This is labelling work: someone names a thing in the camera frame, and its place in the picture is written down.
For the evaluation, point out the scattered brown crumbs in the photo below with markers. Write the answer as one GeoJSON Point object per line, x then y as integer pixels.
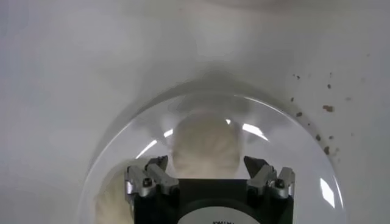
{"type": "Point", "coordinates": [328, 108]}

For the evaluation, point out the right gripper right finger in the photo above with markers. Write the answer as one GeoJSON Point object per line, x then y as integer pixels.
{"type": "Point", "coordinates": [262, 179]}

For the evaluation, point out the white steamed baozi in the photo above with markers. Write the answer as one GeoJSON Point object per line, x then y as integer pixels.
{"type": "Point", "coordinates": [207, 146]}
{"type": "Point", "coordinates": [112, 204]}

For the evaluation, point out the white round plate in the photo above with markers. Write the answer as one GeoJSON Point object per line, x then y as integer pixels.
{"type": "Point", "coordinates": [289, 158]}

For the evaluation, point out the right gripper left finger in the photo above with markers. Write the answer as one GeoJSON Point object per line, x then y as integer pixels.
{"type": "Point", "coordinates": [158, 179]}

